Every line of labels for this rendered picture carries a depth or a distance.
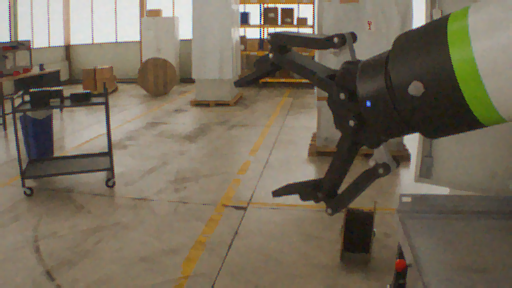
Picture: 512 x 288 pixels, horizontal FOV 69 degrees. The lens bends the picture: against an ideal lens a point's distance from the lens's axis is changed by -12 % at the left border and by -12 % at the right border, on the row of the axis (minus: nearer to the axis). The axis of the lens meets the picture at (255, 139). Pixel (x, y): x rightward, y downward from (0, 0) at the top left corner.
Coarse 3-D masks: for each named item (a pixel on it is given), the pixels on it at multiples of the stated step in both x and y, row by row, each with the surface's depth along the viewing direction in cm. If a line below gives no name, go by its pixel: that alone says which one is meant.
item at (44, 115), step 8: (32, 112) 450; (40, 112) 461; (48, 112) 471; (32, 120) 452; (40, 120) 463; (48, 120) 473; (32, 128) 455; (40, 128) 464; (48, 128) 475; (24, 136) 470; (32, 136) 459; (40, 136) 466; (48, 136) 477; (24, 144) 475; (32, 144) 464; (40, 144) 468; (48, 144) 479; (32, 152) 469; (40, 152) 470; (48, 152) 481
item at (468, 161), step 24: (432, 0) 142; (456, 0) 136; (480, 0) 131; (432, 144) 153; (456, 144) 148; (480, 144) 142; (504, 144) 137; (432, 168) 155; (456, 168) 149; (480, 168) 144; (504, 168) 138; (480, 192) 143; (504, 192) 140
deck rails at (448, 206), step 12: (408, 204) 127; (420, 204) 126; (432, 204) 125; (444, 204) 125; (456, 204) 124; (468, 204) 124; (480, 204) 123; (492, 204) 122; (504, 204) 122; (408, 216) 124; (420, 216) 124; (432, 216) 124; (444, 216) 123; (456, 216) 123; (468, 216) 122; (480, 216) 121; (492, 216) 121; (504, 216) 120
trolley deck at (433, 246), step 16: (400, 224) 121; (416, 224) 120; (432, 224) 119; (448, 224) 118; (464, 224) 118; (480, 224) 117; (496, 224) 116; (400, 240) 119; (416, 240) 110; (432, 240) 109; (448, 240) 108; (464, 240) 108; (480, 240) 107; (496, 240) 106; (416, 256) 101; (432, 256) 101; (448, 256) 100; (464, 256) 99; (480, 256) 98; (496, 256) 97; (416, 272) 96; (432, 272) 93; (448, 272) 93; (464, 272) 92; (480, 272) 91; (496, 272) 90
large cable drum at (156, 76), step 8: (144, 64) 937; (152, 64) 944; (160, 64) 951; (168, 64) 958; (144, 72) 941; (152, 72) 948; (160, 72) 955; (168, 72) 962; (144, 80) 945; (152, 80) 952; (160, 80) 960; (168, 80) 967; (144, 88) 949; (152, 88) 957; (160, 88) 964; (168, 88) 971
